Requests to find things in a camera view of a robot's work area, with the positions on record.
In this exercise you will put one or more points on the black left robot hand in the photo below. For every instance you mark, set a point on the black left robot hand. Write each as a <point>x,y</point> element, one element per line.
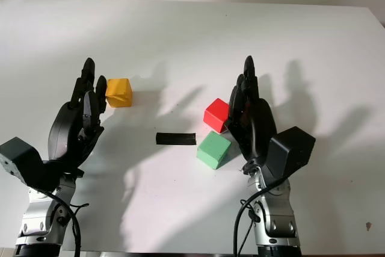
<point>64,130</point>

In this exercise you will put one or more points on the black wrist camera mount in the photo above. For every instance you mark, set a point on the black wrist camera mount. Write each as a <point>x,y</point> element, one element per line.
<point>293,148</point>
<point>21,160</point>

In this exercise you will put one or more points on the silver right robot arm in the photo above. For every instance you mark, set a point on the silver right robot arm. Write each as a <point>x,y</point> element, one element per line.
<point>279,218</point>

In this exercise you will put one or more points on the yellow wooden block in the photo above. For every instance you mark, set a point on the yellow wooden block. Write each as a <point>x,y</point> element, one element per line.
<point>120,93</point>

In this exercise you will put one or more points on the green wooden block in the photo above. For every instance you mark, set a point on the green wooden block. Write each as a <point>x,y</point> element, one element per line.
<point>212,148</point>

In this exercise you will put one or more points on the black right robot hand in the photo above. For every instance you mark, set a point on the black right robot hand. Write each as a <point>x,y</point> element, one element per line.
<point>260,121</point>

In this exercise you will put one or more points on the red wooden block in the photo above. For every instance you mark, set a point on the red wooden block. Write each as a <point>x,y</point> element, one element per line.
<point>215,114</point>

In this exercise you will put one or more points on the black tape strip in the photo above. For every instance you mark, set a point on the black tape strip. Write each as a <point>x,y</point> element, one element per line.
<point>176,139</point>

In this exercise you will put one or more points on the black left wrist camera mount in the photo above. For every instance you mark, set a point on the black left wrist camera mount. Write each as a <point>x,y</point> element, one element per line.
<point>21,160</point>

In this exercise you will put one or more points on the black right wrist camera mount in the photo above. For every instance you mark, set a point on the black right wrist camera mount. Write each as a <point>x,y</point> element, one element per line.
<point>293,148</point>

